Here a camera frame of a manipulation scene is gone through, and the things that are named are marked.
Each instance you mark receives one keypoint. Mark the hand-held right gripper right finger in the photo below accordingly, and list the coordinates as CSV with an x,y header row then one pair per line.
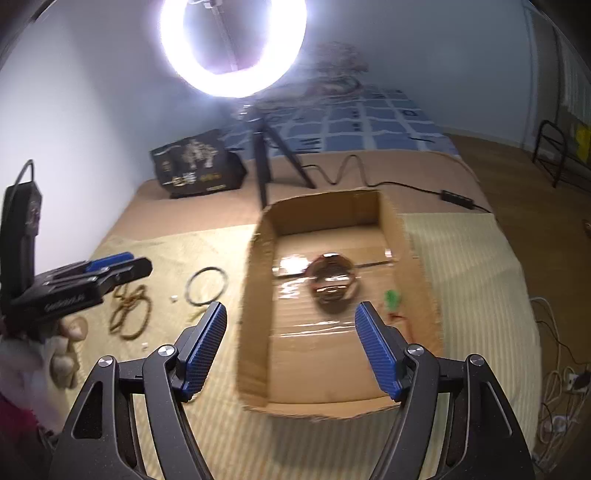
x,y
376,350

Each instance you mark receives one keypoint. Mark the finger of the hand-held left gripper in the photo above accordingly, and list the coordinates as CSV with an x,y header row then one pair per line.
x,y
131,272
111,261

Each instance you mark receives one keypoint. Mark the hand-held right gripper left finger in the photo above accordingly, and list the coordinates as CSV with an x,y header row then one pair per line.
x,y
203,350

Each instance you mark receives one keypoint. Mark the cardboard box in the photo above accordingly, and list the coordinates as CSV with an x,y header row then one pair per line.
x,y
323,369

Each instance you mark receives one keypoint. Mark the black bangle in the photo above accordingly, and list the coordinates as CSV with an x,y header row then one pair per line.
x,y
186,287

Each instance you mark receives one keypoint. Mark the person's left forearm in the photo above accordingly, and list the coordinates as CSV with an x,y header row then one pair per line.
x,y
23,364

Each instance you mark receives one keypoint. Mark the person's left hand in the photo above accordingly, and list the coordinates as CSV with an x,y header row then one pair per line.
x,y
69,330

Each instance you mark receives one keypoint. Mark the green pendant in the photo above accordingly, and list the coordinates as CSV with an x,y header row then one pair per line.
x,y
392,299

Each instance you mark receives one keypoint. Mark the yellow striped cloth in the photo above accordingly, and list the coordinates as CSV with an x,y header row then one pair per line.
x,y
461,277

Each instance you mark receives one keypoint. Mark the black printed bag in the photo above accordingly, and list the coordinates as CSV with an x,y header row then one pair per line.
x,y
198,161

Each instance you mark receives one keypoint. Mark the black tripod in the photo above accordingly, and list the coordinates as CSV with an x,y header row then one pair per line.
x,y
262,161

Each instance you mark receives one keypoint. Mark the white power strip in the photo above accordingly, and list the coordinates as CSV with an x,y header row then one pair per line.
x,y
577,382

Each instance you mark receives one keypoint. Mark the blue checkered blanket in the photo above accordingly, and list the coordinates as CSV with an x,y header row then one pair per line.
x,y
369,124

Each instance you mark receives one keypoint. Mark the black gooseneck phone holder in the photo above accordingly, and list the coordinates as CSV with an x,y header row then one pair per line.
x,y
229,41

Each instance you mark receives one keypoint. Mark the black metal rack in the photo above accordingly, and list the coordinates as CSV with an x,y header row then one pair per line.
x,y
557,166

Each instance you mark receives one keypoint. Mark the floral pillow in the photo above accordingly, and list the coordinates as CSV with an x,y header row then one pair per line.
x,y
337,60

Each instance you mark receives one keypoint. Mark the striped hanging towel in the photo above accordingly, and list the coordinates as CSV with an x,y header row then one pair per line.
x,y
572,78

